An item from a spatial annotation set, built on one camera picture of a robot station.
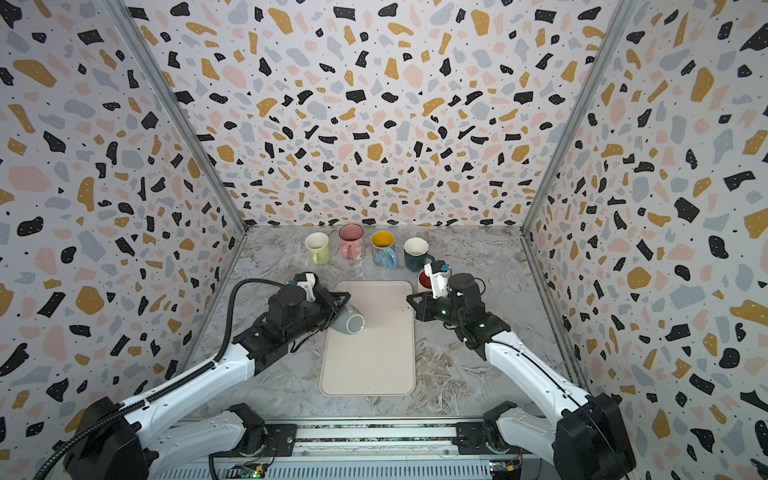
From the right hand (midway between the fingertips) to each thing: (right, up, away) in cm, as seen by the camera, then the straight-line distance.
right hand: (404, 294), depth 77 cm
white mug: (+5, +4, -4) cm, 7 cm away
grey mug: (-14, -6, -3) cm, 15 cm away
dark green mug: (+4, +10, +23) cm, 25 cm away
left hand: (-13, +1, -2) cm, 13 cm away
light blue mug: (-7, +11, +25) cm, 28 cm away
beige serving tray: (-7, -21, +10) cm, 24 cm away
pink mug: (-18, +16, +27) cm, 36 cm away
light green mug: (-31, +14, +29) cm, 45 cm away
